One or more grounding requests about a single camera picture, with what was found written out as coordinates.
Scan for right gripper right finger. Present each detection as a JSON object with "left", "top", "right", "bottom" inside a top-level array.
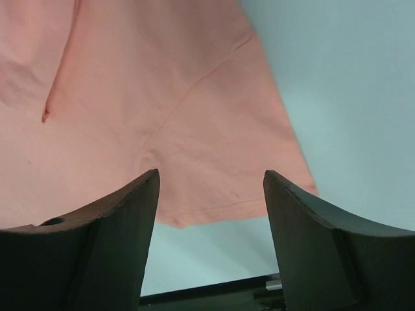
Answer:
[{"left": 263, "top": 170, "right": 414, "bottom": 310}]

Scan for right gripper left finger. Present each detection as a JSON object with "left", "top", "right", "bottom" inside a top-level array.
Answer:
[{"left": 1, "top": 169, "right": 160, "bottom": 310}]

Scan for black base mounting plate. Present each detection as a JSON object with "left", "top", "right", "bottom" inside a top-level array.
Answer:
[{"left": 139, "top": 273, "right": 286, "bottom": 311}]

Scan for salmon pink t shirt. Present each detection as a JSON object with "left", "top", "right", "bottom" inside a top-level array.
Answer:
[{"left": 1, "top": 1, "right": 317, "bottom": 228}]

